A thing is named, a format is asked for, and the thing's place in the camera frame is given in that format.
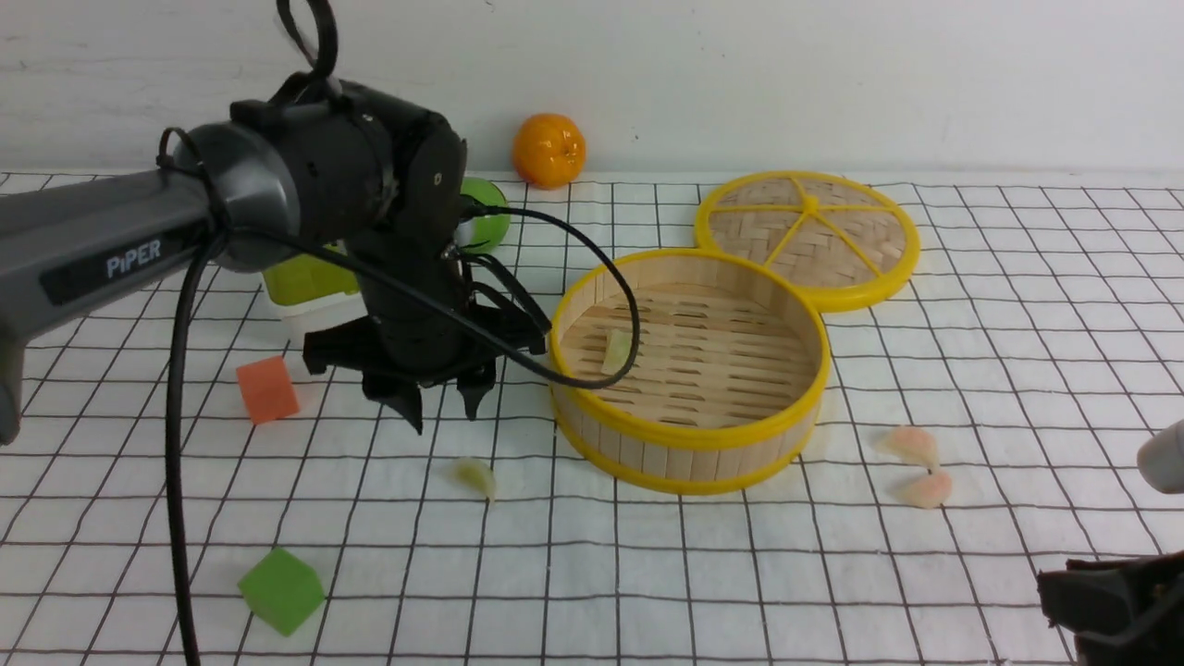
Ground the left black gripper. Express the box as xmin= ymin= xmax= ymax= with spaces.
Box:
xmin=302 ymin=231 xmax=551 ymax=435

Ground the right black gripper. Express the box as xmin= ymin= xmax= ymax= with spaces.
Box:
xmin=1036 ymin=552 xmax=1183 ymax=662

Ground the green dumpling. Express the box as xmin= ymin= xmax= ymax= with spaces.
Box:
xmin=451 ymin=457 xmax=498 ymax=502
xmin=600 ymin=328 xmax=633 ymax=376

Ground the pink dumpling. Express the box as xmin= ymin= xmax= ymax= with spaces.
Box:
xmin=877 ymin=425 xmax=942 ymax=470
xmin=894 ymin=470 xmax=953 ymax=510

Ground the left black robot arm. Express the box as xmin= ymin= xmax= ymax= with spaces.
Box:
xmin=1 ymin=73 xmax=551 ymax=443

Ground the bamboo steamer tray yellow rim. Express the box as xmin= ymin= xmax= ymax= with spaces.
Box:
xmin=551 ymin=248 xmax=832 ymax=497

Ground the bamboo steamer lid yellow rim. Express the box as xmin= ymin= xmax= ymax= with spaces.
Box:
xmin=694 ymin=169 xmax=921 ymax=313

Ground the green lid white storage box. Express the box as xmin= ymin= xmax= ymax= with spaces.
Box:
xmin=260 ymin=254 xmax=367 ymax=350

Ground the green toy ball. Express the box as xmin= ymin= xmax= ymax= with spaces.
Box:
xmin=461 ymin=177 xmax=511 ymax=252

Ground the orange foam cube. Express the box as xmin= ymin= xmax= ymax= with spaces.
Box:
xmin=236 ymin=357 xmax=301 ymax=425

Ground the checkered white tablecloth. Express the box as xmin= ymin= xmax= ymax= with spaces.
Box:
xmin=0 ymin=172 xmax=1184 ymax=666

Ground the green foam cube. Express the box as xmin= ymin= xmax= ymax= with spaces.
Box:
xmin=238 ymin=547 xmax=327 ymax=636

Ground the orange toy fruit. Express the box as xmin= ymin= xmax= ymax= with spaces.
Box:
xmin=511 ymin=113 xmax=587 ymax=190

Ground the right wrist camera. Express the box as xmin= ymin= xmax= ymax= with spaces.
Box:
xmin=1137 ymin=420 xmax=1184 ymax=497

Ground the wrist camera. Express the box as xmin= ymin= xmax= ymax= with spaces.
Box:
xmin=440 ymin=194 xmax=490 ymax=260
xmin=1137 ymin=420 xmax=1184 ymax=497

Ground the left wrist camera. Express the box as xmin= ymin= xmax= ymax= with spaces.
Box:
xmin=440 ymin=194 xmax=490 ymax=260

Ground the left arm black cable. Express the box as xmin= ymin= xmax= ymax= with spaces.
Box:
xmin=155 ymin=0 xmax=641 ymax=666

